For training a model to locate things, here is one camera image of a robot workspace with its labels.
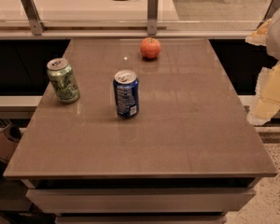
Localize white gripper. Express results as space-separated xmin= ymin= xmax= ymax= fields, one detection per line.
xmin=245 ymin=8 xmax=280 ymax=126

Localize red apple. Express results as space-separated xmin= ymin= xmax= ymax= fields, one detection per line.
xmin=140 ymin=37 xmax=161 ymax=59

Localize blue soda can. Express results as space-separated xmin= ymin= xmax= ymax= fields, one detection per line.
xmin=113 ymin=70 xmax=139 ymax=119

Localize green soda can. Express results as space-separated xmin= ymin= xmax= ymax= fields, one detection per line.
xmin=47 ymin=58 xmax=79 ymax=104

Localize white drawer front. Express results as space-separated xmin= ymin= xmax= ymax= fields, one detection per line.
xmin=26 ymin=188 xmax=256 ymax=214

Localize right metal bracket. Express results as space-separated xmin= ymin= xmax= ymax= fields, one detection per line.
xmin=258 ymin=0 xmax=280 ymax=27

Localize metal bracket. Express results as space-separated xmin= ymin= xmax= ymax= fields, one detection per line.
xmin=258 ymin=0 xmax=280 ymax=27
xmin=21 ymin=0 xmax=45 ymax=35
xmin=147 ymin=0 xmax=159 ymax=35

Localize middle metal bracket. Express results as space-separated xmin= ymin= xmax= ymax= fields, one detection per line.
xmin=147 ymin=0 xmax=159 ymax=35

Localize left metal bracket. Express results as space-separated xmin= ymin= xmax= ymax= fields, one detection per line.
xmin=21 ymin=0 xmax=45 ymax=35

